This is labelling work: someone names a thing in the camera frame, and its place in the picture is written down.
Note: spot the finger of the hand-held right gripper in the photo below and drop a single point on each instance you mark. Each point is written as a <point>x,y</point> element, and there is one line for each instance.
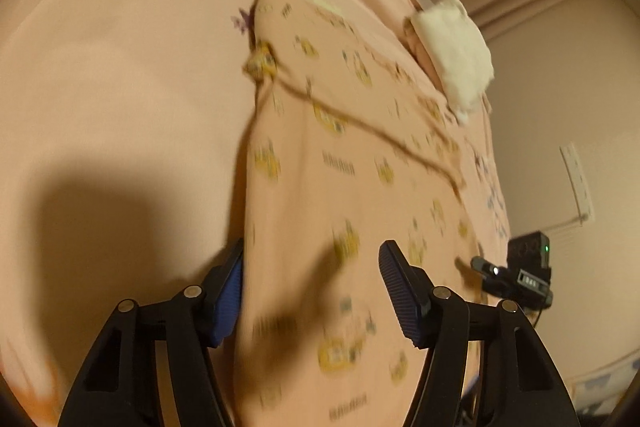
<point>481,264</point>

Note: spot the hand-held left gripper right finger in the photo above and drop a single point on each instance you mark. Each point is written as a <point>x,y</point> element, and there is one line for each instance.
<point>400,302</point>

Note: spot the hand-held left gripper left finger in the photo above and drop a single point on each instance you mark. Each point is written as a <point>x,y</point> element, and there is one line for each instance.
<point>226,302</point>

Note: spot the pink cartoon print pants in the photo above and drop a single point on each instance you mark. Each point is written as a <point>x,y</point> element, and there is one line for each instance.
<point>325,132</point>

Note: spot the light blue printed cloth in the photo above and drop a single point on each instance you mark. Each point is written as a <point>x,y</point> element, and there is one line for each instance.
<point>605,382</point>

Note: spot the folded white fleece garment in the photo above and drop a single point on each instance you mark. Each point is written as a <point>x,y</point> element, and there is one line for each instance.
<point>455,52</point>

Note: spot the pink printed bed sheet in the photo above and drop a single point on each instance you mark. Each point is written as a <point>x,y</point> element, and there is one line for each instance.
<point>125,82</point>

